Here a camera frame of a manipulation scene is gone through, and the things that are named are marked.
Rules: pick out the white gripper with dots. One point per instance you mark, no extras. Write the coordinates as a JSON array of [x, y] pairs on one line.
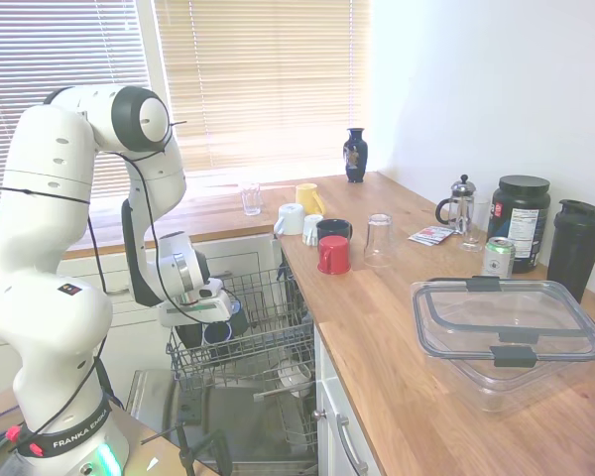
[[193, 312]]

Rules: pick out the blue mug with pale rim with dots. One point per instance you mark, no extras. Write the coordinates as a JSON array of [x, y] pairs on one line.
[[217, 335]]

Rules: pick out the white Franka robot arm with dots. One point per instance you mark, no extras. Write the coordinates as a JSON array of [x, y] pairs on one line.
[[44, 198]]

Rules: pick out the stainless dishwasher door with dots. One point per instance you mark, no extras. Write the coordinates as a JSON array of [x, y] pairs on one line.
[[238, 421]]

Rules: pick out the large white mug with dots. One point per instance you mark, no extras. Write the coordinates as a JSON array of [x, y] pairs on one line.
[[292, 220]]

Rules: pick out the small white printed mug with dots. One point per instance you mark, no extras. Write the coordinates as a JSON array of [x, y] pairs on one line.
[[311, 225]]

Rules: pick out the red enamel mug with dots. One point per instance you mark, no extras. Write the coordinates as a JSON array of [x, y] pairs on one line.
[[337, 255]]

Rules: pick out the yellow mug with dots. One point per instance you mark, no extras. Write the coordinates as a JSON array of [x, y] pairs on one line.
[[306, 198]]

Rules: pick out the black mug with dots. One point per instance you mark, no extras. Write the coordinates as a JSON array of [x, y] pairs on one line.
[[334, 230]]

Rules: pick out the white kitchen cabinet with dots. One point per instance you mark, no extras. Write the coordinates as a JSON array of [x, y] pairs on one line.
[[327, 392], [258, 258]]

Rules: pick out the white bowl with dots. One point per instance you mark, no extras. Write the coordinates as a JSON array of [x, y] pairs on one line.
[[292, 379]]

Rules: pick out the small clear drinking glass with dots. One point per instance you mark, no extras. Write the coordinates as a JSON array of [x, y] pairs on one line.
[[250, 201]]

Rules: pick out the metal cabinet knob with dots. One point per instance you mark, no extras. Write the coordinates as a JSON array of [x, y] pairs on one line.
[[319, 413]]

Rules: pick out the clear tumbler glass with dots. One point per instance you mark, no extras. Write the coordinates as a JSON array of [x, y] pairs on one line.
[[378, 243]]

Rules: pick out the dark blue vase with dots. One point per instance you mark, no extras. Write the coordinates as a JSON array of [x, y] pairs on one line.
[[355, 158]]

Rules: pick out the beige window blind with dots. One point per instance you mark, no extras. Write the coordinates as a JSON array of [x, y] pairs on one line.
[[258, 74]]

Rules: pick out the red white sachet packets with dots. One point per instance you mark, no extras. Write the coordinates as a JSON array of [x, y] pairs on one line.
[[431, 234]]

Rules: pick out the glass French press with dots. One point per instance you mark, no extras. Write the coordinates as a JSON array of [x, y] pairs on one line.
[[462, 208]]

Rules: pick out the tall clear glass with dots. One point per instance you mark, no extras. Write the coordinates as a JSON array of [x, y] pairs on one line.
[[476, 233]]

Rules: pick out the white window blind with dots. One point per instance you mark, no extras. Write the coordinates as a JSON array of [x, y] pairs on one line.
[[54, 39]]

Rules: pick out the white green drink can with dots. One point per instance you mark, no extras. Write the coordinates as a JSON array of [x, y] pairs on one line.
[[498, 258]]

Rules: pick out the clear plastic lidded container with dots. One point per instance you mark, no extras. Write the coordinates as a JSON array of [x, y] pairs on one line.
[[501, 387]]

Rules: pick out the black protein powder tub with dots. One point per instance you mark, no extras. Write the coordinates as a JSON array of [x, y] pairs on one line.
[[523, 223]]

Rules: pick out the black shaker bottle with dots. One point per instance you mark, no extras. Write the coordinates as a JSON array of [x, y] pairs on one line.
[[572, 258]]

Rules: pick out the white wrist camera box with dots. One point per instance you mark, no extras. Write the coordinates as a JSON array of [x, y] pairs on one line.
[[212, 288]]

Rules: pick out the black camera stand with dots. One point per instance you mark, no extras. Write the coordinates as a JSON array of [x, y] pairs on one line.
[[218, 448]]

